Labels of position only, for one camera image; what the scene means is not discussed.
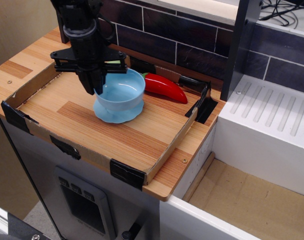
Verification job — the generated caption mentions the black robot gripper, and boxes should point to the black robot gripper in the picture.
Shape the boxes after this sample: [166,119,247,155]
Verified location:
[50,37,128,95]

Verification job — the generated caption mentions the light blue plastic bowl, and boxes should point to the light blue plastic bowl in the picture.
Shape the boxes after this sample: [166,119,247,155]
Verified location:
[94,69,146,112]

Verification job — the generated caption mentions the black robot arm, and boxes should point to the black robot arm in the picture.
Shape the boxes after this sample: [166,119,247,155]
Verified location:
[50,0,128,95]

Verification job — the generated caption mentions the light blue plastic plate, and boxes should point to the light blue plastic plate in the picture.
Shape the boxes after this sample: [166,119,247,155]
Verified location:
[93,100,144,124]

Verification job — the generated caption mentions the cardboard fence with black tape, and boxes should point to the cardboard fence with black tape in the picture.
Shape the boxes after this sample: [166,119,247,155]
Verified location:
[0,37,219,192]

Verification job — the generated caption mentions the green toy ball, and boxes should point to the green toy ball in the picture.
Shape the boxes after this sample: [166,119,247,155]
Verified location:
[106,60,121,64]

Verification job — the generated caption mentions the red toy chili pepper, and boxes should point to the red toy chili pepper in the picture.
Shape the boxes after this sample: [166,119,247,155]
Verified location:
[142,72,188,104]

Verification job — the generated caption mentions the grey toy oven front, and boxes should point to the grey toy oven front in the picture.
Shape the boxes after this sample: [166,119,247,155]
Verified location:
[0,119,160,240]

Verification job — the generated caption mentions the white toy sink unit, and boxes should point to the white toy sink unit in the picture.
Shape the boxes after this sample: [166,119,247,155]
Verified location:
[160,76,304,240]

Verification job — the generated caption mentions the dark grey vertical post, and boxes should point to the dark grey vertical post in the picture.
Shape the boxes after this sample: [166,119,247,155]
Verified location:
[220,0,262,101]

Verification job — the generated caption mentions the black cables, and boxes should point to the black cables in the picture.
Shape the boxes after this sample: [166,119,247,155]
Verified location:
[258,0,304,27]

